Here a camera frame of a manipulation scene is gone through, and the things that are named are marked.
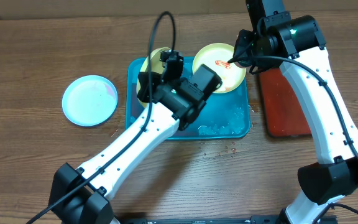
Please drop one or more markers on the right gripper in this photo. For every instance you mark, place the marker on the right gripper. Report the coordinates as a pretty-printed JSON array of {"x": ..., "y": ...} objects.
[{"x": 244, "y": 38}]

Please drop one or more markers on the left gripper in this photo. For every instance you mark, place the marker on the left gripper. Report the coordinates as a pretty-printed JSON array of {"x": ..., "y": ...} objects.
[{"x": 143, "y": 94}]

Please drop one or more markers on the yellow-green plate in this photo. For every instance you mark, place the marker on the yellow-green plate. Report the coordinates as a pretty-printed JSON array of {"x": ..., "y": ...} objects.
[
  {"x": 157, "y": 67},
  {"x": 215, "y": 56}
]

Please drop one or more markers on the light blue plate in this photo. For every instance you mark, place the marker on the light blue plate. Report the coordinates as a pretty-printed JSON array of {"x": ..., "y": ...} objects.
[{"x": 89, "y": 101}]

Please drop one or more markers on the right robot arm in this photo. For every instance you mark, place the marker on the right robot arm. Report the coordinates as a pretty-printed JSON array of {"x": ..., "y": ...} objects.
[{"x": 297, "y": 47}]

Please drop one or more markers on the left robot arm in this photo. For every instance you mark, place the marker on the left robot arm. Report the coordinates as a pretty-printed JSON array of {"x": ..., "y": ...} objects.
[{"x": 173, "y": 102}]

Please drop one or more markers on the teal plastic tray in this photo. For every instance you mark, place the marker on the teal plastic tray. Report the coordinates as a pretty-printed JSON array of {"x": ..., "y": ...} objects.
[{"x": 225, "y": 116}]

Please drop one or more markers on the black red-lined tray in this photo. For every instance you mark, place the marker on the black red-lined tray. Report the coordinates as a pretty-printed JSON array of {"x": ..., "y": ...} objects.
[{"x": 282, "y": 111}]

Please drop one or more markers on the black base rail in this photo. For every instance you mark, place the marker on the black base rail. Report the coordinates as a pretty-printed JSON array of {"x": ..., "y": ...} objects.
[{"x": 256, "y": 219}]

